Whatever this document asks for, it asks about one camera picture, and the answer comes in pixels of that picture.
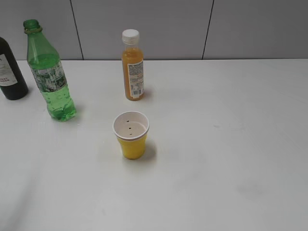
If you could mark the yellow paper cup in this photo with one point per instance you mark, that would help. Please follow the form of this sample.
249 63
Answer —
131 130

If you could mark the green sprite bottle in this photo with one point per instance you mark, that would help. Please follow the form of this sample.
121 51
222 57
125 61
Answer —
46 67

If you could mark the orange juice bottle white cap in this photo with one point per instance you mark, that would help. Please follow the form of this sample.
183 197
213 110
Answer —
132 63

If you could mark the dark wine bottle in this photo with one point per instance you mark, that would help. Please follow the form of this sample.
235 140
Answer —
12 82

